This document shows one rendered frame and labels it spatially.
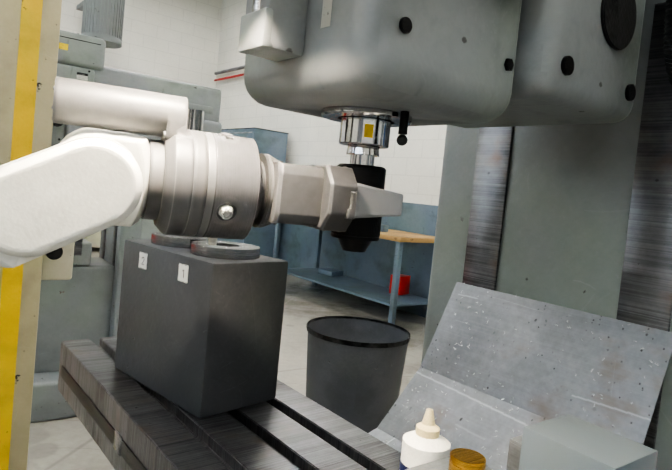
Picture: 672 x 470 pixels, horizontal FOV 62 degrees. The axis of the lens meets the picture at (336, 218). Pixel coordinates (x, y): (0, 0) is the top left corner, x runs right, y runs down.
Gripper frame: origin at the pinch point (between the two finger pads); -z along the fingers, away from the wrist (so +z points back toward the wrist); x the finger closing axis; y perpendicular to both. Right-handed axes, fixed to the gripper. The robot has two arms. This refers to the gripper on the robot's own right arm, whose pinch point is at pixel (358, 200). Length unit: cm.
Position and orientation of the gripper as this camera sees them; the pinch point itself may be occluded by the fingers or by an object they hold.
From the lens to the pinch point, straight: 53.0
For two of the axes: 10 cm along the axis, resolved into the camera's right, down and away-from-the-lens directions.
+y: -1.1, 9.9, 0.5
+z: -9.1, -0.8, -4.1
